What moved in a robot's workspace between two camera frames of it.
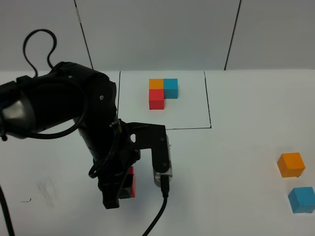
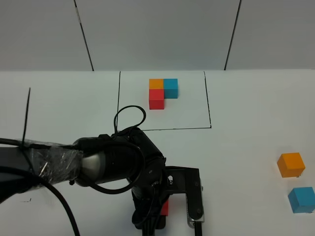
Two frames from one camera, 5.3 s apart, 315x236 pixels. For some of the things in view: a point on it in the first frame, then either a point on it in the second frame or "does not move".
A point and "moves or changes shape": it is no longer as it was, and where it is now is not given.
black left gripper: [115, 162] → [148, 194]
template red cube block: [156, 99] does not move
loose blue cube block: [302, 200] does not move
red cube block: [133, 186] moves or changes shape
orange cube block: [291, 164] does not move
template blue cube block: [171, 88] does not move
